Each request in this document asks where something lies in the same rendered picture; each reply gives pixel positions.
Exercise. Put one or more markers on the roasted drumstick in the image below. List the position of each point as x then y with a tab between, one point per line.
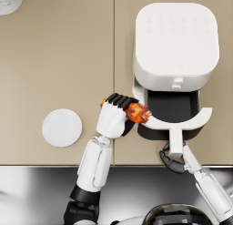
138	112

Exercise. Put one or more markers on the air fryer drawer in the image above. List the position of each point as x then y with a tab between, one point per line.
174	113

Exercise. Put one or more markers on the white air fryer body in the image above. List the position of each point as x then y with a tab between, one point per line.
176	46

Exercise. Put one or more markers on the white round plate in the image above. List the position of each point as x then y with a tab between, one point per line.
62	127

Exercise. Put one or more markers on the dark round robot body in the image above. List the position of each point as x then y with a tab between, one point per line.
174	216

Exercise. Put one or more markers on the white marbled pot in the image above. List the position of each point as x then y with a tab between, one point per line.
9	1

